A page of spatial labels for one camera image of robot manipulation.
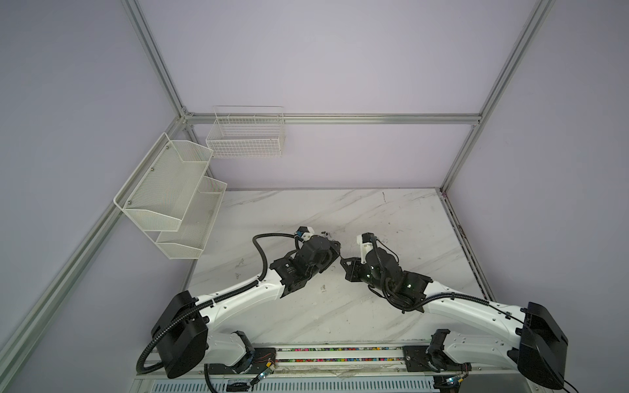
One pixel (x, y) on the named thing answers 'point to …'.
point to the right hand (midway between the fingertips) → (338, 262)
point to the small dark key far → (324, 232)
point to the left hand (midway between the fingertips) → (341, 245)
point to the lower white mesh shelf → (189, 241)
